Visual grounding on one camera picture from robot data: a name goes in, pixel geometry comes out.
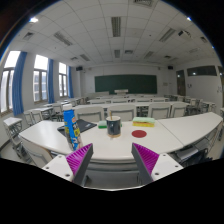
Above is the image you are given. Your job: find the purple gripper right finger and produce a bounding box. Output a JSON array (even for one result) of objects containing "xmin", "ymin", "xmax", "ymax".
[{"xmin": 131, "ymin": 143, "xmax": 159, "ymax": 185}]

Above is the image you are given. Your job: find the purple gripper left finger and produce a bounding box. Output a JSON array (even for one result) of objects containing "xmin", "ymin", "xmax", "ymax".
[{"xmin": 66, "ymin": 144, "xmax": 93, "ymax": 185}]

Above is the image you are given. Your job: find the blue snack canister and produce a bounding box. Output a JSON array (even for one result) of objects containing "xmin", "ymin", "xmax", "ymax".
[{"xmin": 63, "ymin": 104, "xmax": 83, "ymax": 151}]

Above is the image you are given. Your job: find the red round coaster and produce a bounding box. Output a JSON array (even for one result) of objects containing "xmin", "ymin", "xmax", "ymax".
[{"xmin": 131, "ymin": 130, "xmax": 147, "ymax": 138}]

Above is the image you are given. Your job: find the black laptop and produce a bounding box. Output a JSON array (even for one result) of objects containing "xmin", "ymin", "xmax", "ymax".
[{"xmin": 58, "ymin": 119, "xmax": 96, "ymax": 135}]

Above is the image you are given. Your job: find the yellow green sponge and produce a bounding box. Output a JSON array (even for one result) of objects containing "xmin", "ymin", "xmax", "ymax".
[{"xmin": 132, "ymin": 117, "xmax": 155, "ymax": 127}]

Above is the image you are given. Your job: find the white curved desk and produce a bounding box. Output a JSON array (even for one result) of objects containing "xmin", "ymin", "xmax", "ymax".
[{"xmin": 19, "ymin": 121, "xmax": 183, "ymax": 163}]

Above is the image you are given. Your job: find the green sponge block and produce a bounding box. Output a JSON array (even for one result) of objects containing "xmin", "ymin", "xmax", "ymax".
[{"xmin": 98, "ymin": 120, "xmax": 107, "ymax": 129}]

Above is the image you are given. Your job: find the dark mug with stick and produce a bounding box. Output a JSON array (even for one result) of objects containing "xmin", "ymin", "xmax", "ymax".
[{"xmin": 106, "ymin": 114, "xmax": 121, "ymax": 138}]

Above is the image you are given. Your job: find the white chair behind desk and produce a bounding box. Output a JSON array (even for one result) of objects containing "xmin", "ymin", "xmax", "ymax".
[{"xmin": 74, "ymin": 106, "xmax": 104, "ymax": 122}]

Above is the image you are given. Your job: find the white chair centre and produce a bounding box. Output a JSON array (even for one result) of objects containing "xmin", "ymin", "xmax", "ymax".
[{"xmin": 107, "ymin": 104, "xmax": 136, "ymax": 121}]

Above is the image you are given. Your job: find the white chair right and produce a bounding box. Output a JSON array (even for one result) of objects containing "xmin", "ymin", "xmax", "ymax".
[{"xmin": 148, "ymin": 102, "xmax": 171, "ymax": 119}]

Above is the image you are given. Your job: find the white desk right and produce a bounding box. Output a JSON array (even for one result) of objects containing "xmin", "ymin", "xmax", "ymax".
[{"xmin": 160, "ymin": 112, "xmax": 222, "ymax": 146}]

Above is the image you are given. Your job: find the small desk far left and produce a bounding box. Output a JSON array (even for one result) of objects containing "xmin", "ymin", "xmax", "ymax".
[{"xmin": 2, "ymin": 116, "xmax": 24, "ymax": 158}]

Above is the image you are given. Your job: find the green chalkboard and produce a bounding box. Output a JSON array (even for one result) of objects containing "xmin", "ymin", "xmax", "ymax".
[{"xmin": 95, "ymin": 74, "xmax": 157, "ymax": 94}]

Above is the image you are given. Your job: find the blue curtain middle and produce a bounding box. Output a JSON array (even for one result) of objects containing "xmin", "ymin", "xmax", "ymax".
[{"xmin": 47, "ymin": 59, "xmax": 54, "ymax": 104}]

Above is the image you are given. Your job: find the blue curtain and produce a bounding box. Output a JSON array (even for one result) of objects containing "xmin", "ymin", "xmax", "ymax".
[
  {"xmin": 47, "ymin": 59, "xmax": 54, "ymax": 104},
  {"xmin": 12, "ymin": 52, "xmax": 27, "ymax": 115}
]

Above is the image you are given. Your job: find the blue curtain left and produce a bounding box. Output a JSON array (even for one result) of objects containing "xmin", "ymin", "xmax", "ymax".
[{"xmin": 12, "ymin": 52, "xmax": 27, "ymax": 115}]

